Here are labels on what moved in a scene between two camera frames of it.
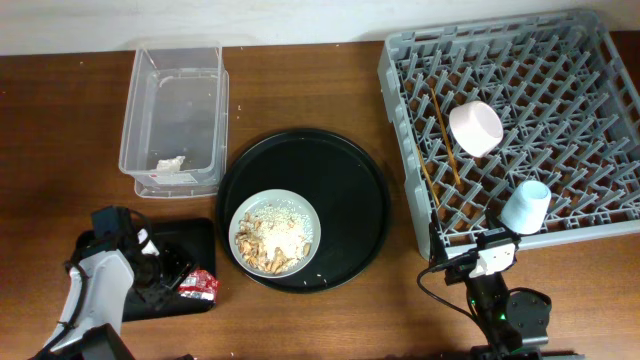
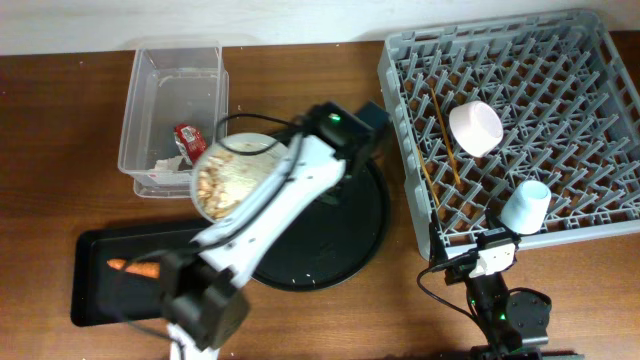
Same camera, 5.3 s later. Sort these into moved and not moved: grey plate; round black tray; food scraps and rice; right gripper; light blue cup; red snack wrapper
Moved: food scraps and rice; grey plate; red snack wrapper
Not moved: light blue cup; right gripper; round black tray
